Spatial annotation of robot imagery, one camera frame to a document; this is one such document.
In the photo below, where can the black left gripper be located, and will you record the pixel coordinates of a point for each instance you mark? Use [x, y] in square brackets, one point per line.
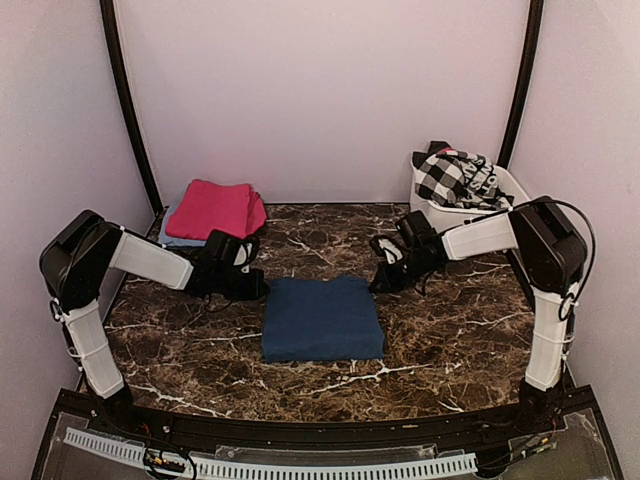
[253, 291]

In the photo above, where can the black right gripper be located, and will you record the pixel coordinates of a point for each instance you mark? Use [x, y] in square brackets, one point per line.
[389, 282]

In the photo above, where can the pink trousers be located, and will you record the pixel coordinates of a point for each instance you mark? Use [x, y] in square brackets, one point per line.
[205, 206]

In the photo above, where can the dark blue garment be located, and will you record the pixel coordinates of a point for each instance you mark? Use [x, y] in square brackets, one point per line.
[311, 320]

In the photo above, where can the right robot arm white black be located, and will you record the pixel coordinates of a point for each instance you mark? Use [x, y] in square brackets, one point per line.
[556, 261]

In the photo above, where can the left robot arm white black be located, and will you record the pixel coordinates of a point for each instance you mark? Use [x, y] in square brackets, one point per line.
[78, 263]

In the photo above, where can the folded light blue shirt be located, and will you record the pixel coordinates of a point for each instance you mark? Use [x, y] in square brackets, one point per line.
[171, 241]

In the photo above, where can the black white checkered shirt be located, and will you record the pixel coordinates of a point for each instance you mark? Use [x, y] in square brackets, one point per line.
[435, 177]

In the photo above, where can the black shirt white lettering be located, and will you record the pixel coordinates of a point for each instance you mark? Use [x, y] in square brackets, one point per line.
[481, 185]

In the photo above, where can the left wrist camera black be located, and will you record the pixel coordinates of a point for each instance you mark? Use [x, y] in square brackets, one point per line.
[226, 249]

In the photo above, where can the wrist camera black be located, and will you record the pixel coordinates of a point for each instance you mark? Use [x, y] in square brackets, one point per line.
[415, 230]
[226, 249]

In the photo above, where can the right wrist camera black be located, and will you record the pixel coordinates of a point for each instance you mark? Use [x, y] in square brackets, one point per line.
[415, 230]

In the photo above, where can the white slotted cable duct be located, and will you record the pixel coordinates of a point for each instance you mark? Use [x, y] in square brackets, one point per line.
[418, 462]

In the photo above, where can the black curved front rail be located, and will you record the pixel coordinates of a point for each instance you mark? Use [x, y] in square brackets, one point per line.
[475, 430]

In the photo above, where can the left black corner post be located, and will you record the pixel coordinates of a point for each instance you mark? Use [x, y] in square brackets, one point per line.
[119, 73]

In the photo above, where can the black corner post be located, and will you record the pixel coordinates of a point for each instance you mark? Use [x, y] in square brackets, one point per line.
[119, 73]
[522, 84]

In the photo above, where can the right black corner post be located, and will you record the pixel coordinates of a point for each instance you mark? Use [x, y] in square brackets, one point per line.
[522, 84]

